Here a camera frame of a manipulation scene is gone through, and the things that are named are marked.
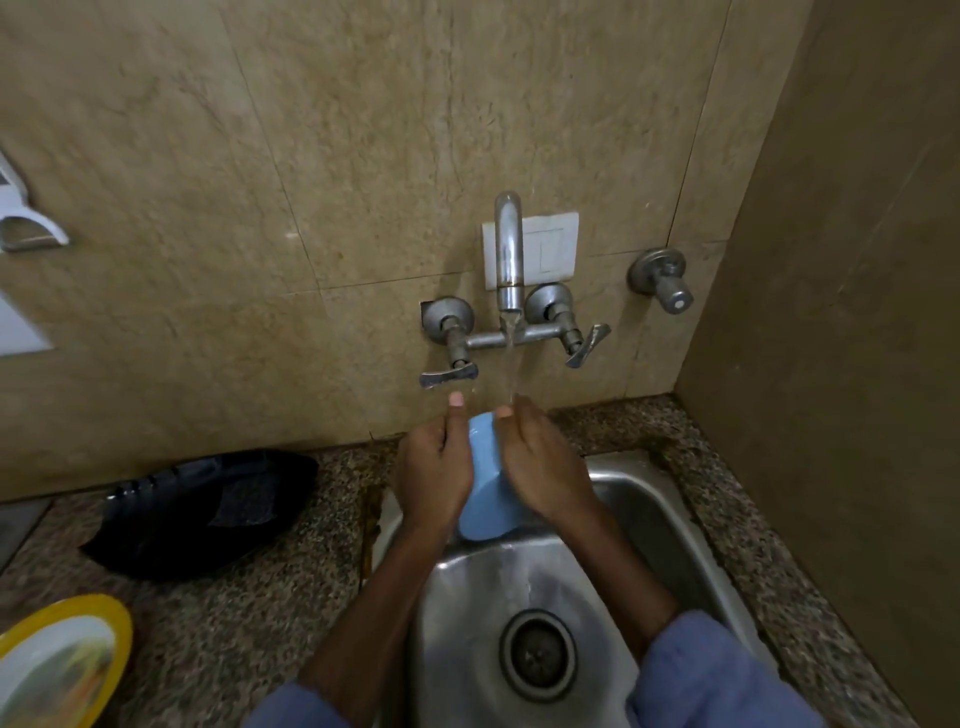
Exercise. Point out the steel sink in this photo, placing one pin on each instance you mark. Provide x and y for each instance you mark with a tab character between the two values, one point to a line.
465	637

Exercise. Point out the dark scouring pad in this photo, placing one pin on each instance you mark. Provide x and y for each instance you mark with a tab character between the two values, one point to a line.
241	499

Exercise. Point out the person's right hand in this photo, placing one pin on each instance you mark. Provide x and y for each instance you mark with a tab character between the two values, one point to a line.
547	472

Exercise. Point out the person's left blue sleeve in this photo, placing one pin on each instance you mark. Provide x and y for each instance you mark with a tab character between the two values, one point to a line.
292	712

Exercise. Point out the white wall socket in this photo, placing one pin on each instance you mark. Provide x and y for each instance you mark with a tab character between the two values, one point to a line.
19	330

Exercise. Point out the white grater peeler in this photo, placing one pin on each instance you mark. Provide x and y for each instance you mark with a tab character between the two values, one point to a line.
11	202

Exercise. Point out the white switch plate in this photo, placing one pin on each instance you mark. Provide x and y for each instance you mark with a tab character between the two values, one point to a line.
551	247

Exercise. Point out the person's right blue sleeve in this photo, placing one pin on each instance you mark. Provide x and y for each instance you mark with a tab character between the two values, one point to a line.
712	682

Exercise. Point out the black ribbed plastic tray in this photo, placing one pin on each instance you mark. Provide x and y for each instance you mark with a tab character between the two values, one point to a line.
150	540

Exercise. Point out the person's left hand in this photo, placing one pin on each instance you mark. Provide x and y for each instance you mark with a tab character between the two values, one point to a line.
435	480

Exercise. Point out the person's blue sleeve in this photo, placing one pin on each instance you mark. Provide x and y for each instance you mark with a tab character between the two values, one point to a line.
712	682
292	712

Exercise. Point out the metal wall valve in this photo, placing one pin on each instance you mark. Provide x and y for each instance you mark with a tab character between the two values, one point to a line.
660	279

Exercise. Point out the grey flat tray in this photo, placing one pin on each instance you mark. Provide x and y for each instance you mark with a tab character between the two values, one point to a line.
15	525

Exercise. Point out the yellow rimmed picture bowl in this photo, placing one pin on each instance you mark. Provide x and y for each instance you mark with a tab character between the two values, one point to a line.
52	667

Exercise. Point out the metal wall faucet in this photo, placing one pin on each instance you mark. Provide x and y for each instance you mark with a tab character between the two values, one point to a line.
508	247

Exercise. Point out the person's left forearm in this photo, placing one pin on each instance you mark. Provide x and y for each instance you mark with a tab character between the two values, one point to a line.
367	637

